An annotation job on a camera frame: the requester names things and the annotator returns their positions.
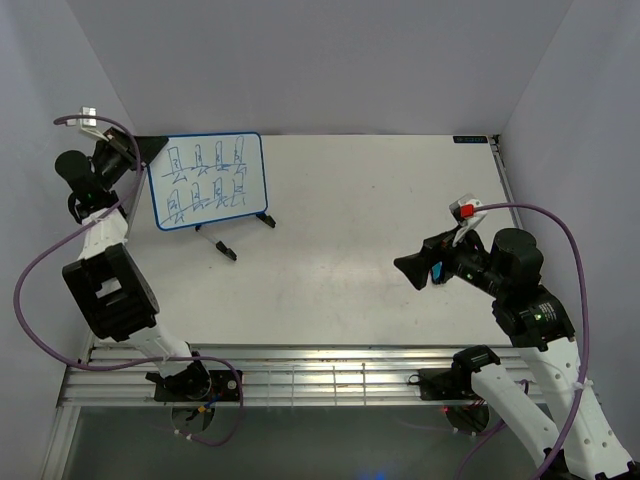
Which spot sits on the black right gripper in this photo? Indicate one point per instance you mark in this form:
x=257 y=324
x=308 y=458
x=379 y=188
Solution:
x=439 y=247

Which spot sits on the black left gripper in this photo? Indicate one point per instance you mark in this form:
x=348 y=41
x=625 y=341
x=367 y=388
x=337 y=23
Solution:
x=148 y=146

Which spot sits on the blue bone-shaped whiteboard eraser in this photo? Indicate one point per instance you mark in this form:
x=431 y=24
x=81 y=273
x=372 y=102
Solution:
x=437 y=274

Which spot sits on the blue-framed whiteboard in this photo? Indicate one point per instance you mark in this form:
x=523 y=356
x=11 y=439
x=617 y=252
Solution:
x=202 y=179

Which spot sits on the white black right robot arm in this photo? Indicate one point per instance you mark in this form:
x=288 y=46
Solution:
x=571 y=438

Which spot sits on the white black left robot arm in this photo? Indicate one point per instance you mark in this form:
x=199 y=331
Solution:
x=112 y=294

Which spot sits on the dark corner label right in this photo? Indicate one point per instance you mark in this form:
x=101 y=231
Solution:
x=470 y=139

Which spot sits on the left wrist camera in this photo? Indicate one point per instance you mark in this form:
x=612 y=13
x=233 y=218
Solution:
x=88 y=123

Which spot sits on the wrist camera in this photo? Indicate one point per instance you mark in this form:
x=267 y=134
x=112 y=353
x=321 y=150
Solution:
x=88 y=123
x=468 y=214

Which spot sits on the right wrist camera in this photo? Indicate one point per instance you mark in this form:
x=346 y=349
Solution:
x=468 y=214

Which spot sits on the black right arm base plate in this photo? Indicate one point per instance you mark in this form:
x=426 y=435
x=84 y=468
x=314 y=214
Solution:
x=442 y=384

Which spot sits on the wire whiteboard stand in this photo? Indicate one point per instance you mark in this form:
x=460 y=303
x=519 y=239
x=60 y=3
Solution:
x=223 y=238

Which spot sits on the aluminium table edge rail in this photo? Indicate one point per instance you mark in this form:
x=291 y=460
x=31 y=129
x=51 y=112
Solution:
x=494 y=141

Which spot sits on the aluminium front frame rails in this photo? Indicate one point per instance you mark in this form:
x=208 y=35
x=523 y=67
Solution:
x=285 y=376

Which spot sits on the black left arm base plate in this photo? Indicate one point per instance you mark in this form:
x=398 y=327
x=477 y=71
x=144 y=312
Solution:
x=222 y=386

